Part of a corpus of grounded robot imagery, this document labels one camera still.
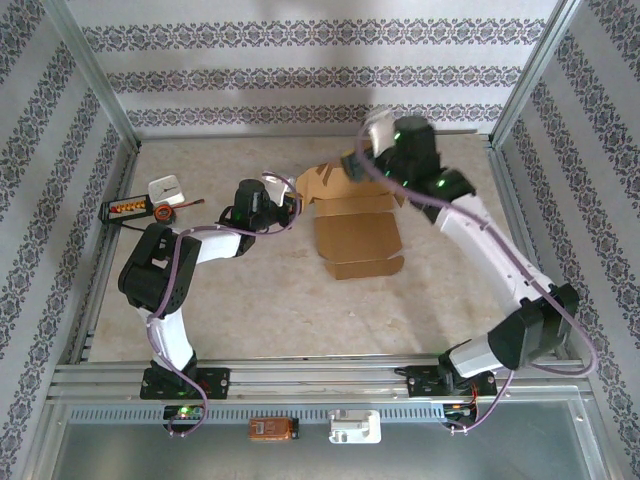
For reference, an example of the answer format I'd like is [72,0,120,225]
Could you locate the black box with orange parts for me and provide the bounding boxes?
[101,196,153,225]

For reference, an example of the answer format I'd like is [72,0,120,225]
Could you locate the white square clock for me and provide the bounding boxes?
[147,173,185,206]

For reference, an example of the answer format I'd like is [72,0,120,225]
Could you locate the small circuit board green light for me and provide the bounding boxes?
[163,404,205,421]

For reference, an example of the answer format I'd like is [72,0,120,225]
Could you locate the orange electronic device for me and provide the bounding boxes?
[248,417,300,442]

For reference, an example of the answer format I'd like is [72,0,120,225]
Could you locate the grey metal sheet tray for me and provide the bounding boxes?
[49,402,609,480]

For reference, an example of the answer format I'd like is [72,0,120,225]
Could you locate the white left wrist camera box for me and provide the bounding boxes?
[260,171,295,204]

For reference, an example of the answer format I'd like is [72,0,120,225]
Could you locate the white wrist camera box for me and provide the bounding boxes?
[361,107,399,157]
[260,171,295,204]

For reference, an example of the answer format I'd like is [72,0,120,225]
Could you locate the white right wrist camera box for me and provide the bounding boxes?
[361,107,399,157]

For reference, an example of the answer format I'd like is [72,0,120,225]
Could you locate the grey metal side rail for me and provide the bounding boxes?
[69,142,144,364]
[485,139,570,360]

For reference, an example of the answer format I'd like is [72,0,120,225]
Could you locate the grey metal wall base strip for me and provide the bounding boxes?
[137,128,494,142]

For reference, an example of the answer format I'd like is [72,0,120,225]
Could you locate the grey metal frame post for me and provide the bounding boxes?
[489,0,587,147]
[42,0,141,151]

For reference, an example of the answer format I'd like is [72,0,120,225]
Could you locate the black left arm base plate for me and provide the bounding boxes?
[139,367,232,401]

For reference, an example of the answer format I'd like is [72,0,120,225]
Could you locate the aluminium mounting rail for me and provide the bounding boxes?
[47,354,596,404]

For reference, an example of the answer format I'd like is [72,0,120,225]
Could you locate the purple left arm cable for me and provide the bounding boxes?
[147,172,305,439]

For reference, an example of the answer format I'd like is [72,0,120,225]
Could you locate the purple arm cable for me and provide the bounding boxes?
[147,172,305,439]
[352,124,599,435]

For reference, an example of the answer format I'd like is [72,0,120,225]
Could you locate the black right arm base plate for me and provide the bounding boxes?
[405,364,499,400]

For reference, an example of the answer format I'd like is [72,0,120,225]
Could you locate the white plastic bracket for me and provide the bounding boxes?
[327,408,382,445]

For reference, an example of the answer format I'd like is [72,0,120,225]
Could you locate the grey slotted cable duct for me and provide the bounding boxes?
[67,405,449,424]

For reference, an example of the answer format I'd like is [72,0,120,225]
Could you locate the small circuit board red wires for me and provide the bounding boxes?
[442,402,479,419]

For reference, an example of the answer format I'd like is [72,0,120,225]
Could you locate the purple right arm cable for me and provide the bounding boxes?
[352,124,599,435]

